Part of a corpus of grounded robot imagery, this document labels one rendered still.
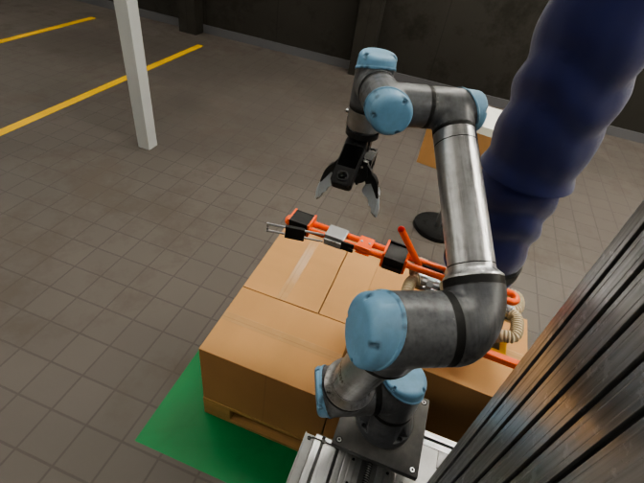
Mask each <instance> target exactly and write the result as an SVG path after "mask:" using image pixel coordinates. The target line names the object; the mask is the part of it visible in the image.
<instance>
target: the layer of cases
mask: <svg viewBox="0 0 644 483"><path fill-rule="evenodd" d="M378 267H380V259H379V258H376V257H374V256H371V255H369V257H367V256H364V255H362V254H359V253H356V252H355V250H353V253H350V252H348V251H345V250H340V249H337V248H334V247H332V246H329V245H326V244H324V243H323V242H319V241H310V240H305V239H304V241H297V240H292V239H287V238H285V235H282V234H280V235H279V237H278V238H277V240H276V241H275V242H274V243H273V244H272V246H271V247H270V249H269V250H268V251H267V253H266V254H265V256H264V257H263V259H262V260H261V262H260V263H259V264H258V266H257V267H256V269H255V270H254V271H253V273H252V274H251V276H250V277H249V279H248V280H247V281H246V283H245V284H244V286H243V287H242V288H241V290H240V292H239V293H238V294H237V296H236V297H235V299H234V300H233V301H232V303H231V304H230V306H229V307H228V308H227V310H226V311H225V313H224V314H223V316H222V317H221V318H220V320H219V321H218V323H217V324H216V326H215V327H214V329H212V330H211V332H210V333H209V335H208V336H207V337H206V339H205V340H204V342H203V343H202V344H201V346H200V347H199V358H200V367H201V376H202V385H203V395H204V397H205V398H207V399H210V400H212V401H215V402H217V403H221V404H223V405H225V406H228V407H230V408H233V409H235V410H237V411H240V412H241V413H243V414H246V415H248V416H250V417H253V418H255V419H258V420H260V421H262V422H265V423H267V424H269V425H272V426H275V427H278V428H280V429H282V430H284V431H286V432H289V433H291V434H293V435H296V436H298V437H301V438H304V435H305V433H306V432H307V433H309V434H311V435H314V436H316V434H317V433H318V434H321V435H323V436H326V437H328V438H330V439H332V438H333V437H334V433H335V430H336V427H337V424H338V421H339V418H340V417H337V418H332V419H329V418H321V417H319V416H318V415H317V410H316V398H315V380H314V369H315V367H316V366H321V365H323V364H326V365H331V364H332V363H333V362H334V361H336V360H337V359H339V358H342V357H343V353H344V350H345V346H346V341H345V324H346V318H347V317H348V309H349V307H350V305H351V303H352V301H353V299H354V298H355V297H356V296H357V295H358V294H359V293H361V292H363V291H368V288H369V286H370V284H371V282H372V280H373V277H374V275H375V272H376V270H377V268H378ZM380 268H382V267H380Z"/></svg>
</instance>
